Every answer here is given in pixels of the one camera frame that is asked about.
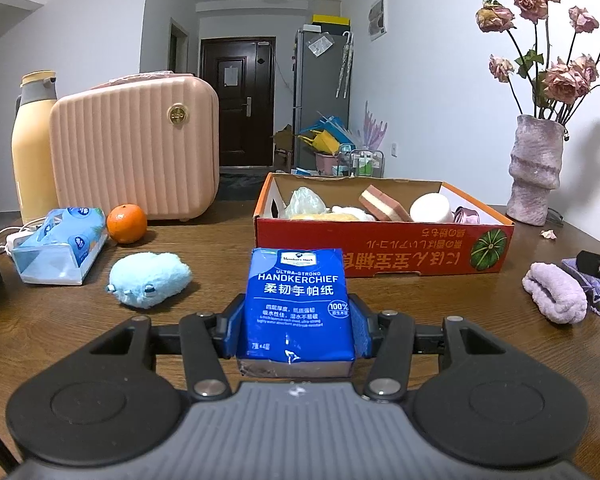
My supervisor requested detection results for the purple woven pouch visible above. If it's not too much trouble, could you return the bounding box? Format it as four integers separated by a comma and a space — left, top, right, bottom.
560, 258, 600, 316

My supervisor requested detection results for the lilac fuzzy towel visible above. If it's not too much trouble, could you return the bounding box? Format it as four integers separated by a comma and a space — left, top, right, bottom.
521, 262, 588, 325

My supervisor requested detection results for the blue handkerchief tissue pack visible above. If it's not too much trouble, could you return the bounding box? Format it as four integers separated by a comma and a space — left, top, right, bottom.
236, 248, 355, 379

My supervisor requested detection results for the light blue plush toy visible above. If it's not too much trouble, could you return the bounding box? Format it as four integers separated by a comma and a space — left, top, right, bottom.
106, 252, 193, 310

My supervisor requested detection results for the white yellow plush toy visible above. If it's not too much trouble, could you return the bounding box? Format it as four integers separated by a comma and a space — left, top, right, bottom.
290, 206, 376, 222

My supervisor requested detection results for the clear plastic bag bundle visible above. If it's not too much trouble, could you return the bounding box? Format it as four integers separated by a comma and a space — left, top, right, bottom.
284, 186, 327, 219

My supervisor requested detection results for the pink satin cloth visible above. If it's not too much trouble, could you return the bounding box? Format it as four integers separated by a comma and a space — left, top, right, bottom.
453, 206, 481, 224

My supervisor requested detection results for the fallen pink petal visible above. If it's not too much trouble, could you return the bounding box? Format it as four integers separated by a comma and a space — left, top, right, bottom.
541, 230, 557, 240

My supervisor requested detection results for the orange cardboard box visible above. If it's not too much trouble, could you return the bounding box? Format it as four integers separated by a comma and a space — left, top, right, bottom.
253, 174, 514, 278

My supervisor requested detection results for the pink striped sponge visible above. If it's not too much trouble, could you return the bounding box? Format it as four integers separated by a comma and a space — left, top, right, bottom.
358, 185, 413, 222

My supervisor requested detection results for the purple textured vase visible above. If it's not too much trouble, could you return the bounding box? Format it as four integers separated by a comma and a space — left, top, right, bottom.
506, 115, 567, 226

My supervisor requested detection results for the white round object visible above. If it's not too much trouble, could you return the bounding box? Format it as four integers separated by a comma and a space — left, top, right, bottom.
408, 193, 454, 223

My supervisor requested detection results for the orange fruit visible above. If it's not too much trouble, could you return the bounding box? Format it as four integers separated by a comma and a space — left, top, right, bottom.
106, 204, 147, 245

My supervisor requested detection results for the metal storage trolley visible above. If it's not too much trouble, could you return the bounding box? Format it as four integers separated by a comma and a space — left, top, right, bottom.
332, 150, 385, 178

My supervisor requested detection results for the dried pink rose bouquet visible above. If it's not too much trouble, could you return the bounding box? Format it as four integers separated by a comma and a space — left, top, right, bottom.
475, 0, 600, 126

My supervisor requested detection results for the pink ribbed suitcase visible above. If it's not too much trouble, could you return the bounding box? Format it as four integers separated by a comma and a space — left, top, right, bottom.
50, 72, 220, 220

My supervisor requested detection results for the white power adapter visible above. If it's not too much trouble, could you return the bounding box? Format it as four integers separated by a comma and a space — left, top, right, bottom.
5, 230, 32, 255

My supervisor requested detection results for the grey refrigerator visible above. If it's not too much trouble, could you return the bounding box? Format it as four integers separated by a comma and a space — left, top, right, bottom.
292, 29, 349, 170

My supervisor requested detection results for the yellow thermos jug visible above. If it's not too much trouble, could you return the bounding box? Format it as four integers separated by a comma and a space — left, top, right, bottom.
12, 70, 58, 223

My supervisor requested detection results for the yellow box on refrigerator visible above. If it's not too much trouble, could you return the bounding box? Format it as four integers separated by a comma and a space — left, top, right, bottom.
312, 14, 350, 34

